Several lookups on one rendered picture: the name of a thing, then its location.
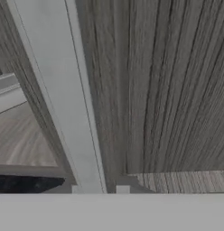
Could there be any grey wood cabinet shelf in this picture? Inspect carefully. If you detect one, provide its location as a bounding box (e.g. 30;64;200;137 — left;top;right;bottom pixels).
128;170;224;195

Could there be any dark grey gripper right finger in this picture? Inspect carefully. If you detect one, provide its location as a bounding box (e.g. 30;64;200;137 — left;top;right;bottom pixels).
106;174;155;195

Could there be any white cabinet run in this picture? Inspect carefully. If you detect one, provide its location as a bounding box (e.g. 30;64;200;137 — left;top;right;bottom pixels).
0;71;28;116

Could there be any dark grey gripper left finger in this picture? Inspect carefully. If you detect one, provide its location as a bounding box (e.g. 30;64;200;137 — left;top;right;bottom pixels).
44;176;85;195

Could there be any grey wood cabinet side panel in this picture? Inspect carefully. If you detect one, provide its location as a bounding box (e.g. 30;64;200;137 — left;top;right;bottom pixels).
0;0;76;182

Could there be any grey wood cabinet door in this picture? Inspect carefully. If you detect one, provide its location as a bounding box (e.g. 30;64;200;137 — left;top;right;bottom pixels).
75;0;224;176

